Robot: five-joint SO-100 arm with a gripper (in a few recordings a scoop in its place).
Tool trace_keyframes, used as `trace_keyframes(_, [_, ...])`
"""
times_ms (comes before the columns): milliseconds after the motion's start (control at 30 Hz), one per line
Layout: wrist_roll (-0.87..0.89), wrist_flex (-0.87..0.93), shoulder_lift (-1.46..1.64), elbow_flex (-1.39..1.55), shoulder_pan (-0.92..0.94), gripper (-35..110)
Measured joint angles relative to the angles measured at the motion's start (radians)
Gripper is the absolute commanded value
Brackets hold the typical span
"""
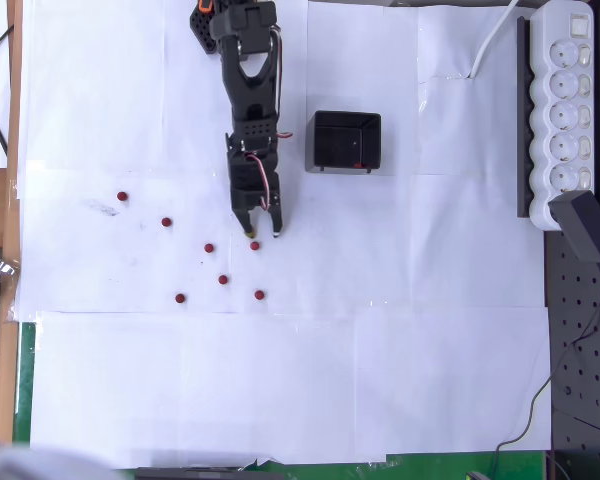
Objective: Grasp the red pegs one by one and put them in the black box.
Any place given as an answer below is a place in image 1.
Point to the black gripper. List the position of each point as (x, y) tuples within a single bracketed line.
[(246, 199)]

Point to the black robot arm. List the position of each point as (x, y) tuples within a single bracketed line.
[(250, 95)]

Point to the black box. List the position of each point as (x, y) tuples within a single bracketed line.
[(345, 130)]

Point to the white paper table cover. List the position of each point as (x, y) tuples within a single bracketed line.
[(280, 375)]

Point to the black flat device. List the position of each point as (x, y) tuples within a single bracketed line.
[(205, 474)]

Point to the green cutting mat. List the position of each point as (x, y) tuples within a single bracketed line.
[(26, 380)]

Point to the black power adapter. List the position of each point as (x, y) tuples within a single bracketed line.
[(577, 225)]

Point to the white power strip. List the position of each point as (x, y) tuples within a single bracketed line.
[(562, 115)]

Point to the grey blurred round object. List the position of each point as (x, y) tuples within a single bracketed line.
[(20, 462)]

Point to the black pegboard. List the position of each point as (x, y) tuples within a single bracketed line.
[(585, 400)]

